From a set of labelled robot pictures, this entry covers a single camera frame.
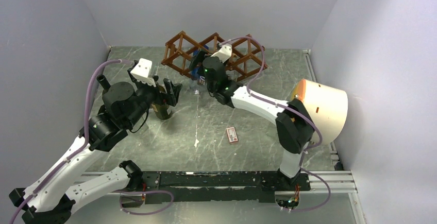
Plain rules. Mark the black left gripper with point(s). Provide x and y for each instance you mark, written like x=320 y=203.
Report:
x=172 y=90

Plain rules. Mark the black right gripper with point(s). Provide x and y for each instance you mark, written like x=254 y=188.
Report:
x=201 y=71

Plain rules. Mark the blue square glass bottle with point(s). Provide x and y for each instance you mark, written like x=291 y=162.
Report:
x=197 y=61

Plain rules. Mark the green bottle silver neck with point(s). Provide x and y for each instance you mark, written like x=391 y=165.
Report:
x=163 y=112

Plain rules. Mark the clear whisky bottle black label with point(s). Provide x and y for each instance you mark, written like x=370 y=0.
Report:
x=231 y=73

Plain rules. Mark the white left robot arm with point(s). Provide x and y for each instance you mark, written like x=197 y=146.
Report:
x=56 y=196

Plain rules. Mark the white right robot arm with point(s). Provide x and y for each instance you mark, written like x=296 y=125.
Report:
x=294 y=125

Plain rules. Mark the brown wooden wine rack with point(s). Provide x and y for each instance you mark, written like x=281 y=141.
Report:
x=180 y=48

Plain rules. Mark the dark green wine bottle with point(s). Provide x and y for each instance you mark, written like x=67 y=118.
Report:
x=105 y=84

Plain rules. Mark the red white small box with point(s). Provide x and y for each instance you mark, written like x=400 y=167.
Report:
x=232 y=135

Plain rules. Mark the white cone lampshade orange inside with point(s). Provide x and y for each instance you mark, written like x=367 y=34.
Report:
x=327 y=107

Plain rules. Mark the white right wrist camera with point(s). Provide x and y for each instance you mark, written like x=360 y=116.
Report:
x=224 y=53

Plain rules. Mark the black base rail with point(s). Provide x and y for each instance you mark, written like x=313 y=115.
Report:
x=182 y=186

